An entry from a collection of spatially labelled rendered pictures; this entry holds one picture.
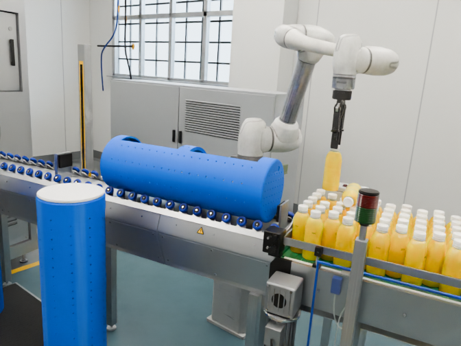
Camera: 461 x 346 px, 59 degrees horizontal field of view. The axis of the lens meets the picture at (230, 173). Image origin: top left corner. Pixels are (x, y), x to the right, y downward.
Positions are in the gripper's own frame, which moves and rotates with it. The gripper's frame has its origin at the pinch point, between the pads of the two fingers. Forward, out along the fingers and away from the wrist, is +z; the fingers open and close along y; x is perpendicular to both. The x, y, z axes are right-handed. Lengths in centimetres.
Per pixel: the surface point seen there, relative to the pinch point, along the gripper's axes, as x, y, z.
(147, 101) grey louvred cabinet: -232, -174, 11
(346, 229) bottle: 12.5, 23.9, 28.7
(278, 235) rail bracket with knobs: -10.8, 30.0, 34.5
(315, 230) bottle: 1.4, 24.4, 31.5
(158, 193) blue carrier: -76, 18, 33
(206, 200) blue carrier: -49, 19, 31
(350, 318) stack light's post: 21, 44, 51
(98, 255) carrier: -88, 45, 58
